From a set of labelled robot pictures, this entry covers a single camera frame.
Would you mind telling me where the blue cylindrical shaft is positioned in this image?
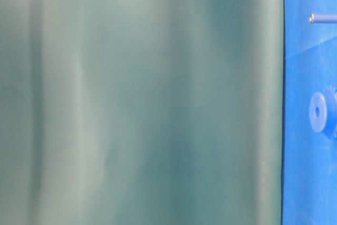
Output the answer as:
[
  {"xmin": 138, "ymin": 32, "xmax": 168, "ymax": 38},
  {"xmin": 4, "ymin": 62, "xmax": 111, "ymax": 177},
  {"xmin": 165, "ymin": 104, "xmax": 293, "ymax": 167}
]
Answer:
[{"xmin": 309, "ymin": 14, "xmax": 337, "ymax": 23}]

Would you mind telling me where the small blue gear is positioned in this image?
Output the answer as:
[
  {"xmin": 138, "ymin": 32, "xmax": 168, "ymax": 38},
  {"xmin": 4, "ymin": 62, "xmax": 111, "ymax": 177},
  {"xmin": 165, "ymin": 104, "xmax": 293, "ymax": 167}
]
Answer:
[{"xmin": 309, "ymin": 86, "xmax": 336, "ymax": 139}]

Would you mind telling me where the green backdrop curtain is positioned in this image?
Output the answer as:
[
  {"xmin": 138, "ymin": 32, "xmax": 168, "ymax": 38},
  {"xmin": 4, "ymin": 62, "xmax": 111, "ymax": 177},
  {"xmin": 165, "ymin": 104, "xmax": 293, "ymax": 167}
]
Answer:
[{"xmin": 1, "ymin": 0, "xmax": 283, "ymax": 224}]

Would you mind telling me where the blue table mat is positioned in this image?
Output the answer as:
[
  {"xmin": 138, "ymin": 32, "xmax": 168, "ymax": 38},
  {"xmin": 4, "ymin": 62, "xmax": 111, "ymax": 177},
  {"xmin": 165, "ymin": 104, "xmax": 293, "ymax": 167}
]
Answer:
[{"xmin": 282, "ymin": 0, "xmax": 336, "ymax": 224}]

